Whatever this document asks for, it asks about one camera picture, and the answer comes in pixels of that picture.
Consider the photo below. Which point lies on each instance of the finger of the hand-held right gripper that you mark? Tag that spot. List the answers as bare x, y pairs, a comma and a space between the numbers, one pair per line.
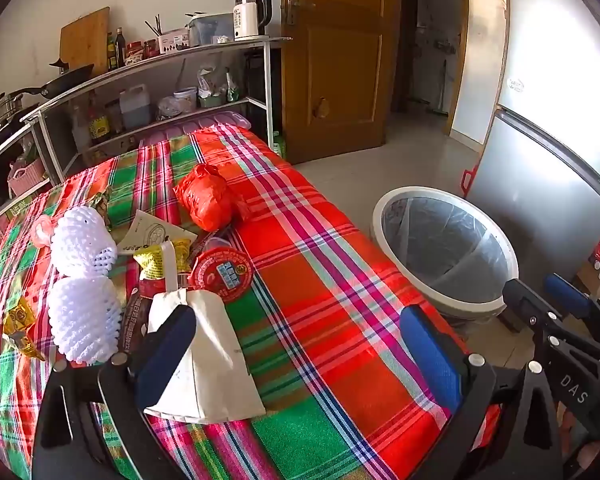
567, 294
525, 305

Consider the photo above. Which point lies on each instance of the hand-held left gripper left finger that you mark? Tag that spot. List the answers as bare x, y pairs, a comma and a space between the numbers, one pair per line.
167, 352

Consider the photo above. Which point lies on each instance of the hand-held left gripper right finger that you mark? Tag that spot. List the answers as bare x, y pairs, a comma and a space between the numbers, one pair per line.
429, 355

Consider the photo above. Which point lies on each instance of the white paper bag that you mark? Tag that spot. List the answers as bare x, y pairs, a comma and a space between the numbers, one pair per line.
215, 360

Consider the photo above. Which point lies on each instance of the white bin with black liner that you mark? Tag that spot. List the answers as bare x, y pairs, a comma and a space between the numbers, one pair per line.
450, 250

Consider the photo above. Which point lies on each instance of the dark red snack packet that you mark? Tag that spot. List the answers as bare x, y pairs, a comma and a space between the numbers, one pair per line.
136, 322

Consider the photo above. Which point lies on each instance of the yellow snack packet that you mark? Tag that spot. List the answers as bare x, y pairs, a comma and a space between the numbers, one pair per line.
150, 262

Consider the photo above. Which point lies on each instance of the white foam fruit net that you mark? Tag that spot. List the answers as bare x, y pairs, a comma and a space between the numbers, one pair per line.
82, 240
82, 317

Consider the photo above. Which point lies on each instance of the red round cup lid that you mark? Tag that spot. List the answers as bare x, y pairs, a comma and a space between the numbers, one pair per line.
221, 274

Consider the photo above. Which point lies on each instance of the plaid tablecloth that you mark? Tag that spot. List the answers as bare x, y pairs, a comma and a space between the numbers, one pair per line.
330, 285

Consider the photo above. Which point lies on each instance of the printed paper leaflet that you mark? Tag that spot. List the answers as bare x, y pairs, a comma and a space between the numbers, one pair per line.
147, 232

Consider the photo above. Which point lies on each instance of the golden foil wrapper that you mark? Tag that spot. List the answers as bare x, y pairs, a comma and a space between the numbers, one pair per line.
20, 325

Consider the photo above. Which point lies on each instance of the green gold candy wrapper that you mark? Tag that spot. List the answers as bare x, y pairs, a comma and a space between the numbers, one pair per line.
100, 207

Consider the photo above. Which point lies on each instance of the silver refrigerator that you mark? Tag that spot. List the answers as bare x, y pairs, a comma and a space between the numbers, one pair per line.
545, 135

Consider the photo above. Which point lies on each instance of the red plastic bag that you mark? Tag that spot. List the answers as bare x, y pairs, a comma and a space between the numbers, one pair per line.
210, 197

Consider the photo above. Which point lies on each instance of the pink plastic piece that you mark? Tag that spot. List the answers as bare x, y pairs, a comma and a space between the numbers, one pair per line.
41, 230

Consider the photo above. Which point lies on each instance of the red cardboard box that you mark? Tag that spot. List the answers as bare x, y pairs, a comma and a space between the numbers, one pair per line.
5, 220

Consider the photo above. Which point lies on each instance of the pink woven basket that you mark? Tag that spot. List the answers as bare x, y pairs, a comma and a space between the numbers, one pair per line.
27, 180

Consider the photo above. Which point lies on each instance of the lilac plastic tray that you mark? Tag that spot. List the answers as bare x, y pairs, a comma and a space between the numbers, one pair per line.
195, 127

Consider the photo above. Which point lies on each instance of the mop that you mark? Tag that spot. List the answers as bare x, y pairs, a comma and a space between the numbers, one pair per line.
441, 90

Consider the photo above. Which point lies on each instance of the green bottle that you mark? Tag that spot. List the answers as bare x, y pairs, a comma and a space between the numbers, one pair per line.
279, 146

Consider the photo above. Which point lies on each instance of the yellow label bottle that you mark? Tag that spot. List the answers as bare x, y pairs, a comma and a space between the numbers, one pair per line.
98, 122

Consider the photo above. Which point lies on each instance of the white plastic jug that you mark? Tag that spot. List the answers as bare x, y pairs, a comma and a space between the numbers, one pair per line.
135, 107

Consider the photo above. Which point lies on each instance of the small white tub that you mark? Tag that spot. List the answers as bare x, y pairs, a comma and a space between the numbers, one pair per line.
185, 100

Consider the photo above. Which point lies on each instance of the clear plastic food bags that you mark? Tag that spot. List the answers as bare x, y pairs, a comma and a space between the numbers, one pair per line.
215, 87

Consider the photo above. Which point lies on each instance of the white metal shelf unit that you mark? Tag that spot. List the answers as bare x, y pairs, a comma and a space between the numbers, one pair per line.
145, 62

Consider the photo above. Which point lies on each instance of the black frying pan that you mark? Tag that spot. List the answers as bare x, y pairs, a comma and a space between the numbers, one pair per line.
65, 80

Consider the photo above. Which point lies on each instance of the steel cooking pot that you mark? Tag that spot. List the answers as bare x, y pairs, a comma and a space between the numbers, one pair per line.
2, 112

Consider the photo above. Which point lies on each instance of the red sauce jar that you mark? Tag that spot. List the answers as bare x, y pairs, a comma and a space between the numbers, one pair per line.
135, 54
151, 47

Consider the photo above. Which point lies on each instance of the dark sauce bottle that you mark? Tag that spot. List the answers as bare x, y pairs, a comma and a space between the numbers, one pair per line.
112, 55
120, 47

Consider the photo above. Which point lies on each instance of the wooden door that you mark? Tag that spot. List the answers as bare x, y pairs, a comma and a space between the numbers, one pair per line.
340, 60

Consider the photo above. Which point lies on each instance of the white utensil holder box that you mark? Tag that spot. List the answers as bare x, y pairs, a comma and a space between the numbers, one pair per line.
174, 42

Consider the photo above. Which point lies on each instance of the wooden cutting board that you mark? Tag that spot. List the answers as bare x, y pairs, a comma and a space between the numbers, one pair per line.
85, 40

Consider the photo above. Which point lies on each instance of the clear plastic storage container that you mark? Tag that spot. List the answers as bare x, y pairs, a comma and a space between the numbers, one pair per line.
212, 30

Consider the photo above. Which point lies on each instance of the white electric kettle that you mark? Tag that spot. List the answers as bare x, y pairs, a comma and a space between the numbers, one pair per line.
247, 15

